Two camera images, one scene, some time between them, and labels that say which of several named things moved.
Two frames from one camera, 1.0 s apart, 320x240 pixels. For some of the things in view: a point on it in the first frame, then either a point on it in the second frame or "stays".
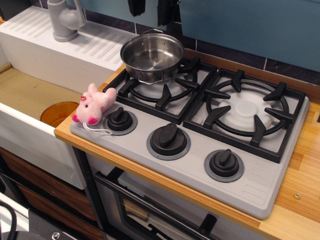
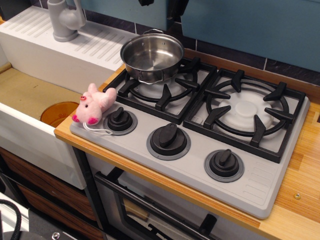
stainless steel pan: x=152 y=55 stays
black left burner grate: x=170 y=100 stays
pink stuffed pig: x=92 y=104 stays
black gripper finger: x=136 y=7 → x=146 y=2
